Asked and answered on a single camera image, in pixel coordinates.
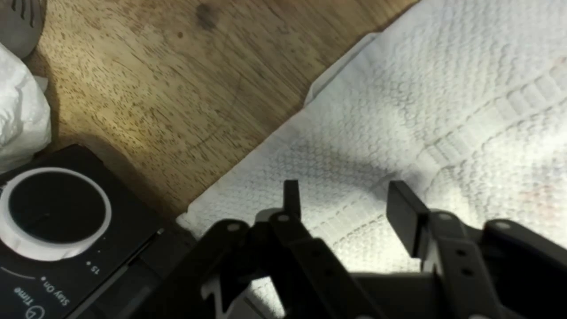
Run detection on crumpled white paper towel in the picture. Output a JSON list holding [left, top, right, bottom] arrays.
[[0, 42, 54, 175]]

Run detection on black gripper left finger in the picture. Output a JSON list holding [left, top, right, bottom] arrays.
[[141, 179, 387, 319]]

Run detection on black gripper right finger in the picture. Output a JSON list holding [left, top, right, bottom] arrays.
[[387, 181, 567, 319]]

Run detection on black toaster oven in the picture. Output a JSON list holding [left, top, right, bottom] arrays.
[[0, 143, 201, 319]]

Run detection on white stained cloth towel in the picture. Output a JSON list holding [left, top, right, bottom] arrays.
[[176, 0, 567, 319]]

